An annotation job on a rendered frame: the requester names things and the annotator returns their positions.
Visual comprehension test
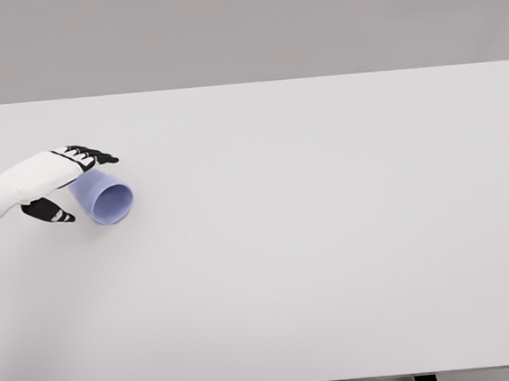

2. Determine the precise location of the light purple plastic cup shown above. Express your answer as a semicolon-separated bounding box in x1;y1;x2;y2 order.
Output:
66;165;136;229

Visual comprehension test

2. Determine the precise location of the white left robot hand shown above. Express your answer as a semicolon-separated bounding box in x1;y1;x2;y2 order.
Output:
0;141;125;231

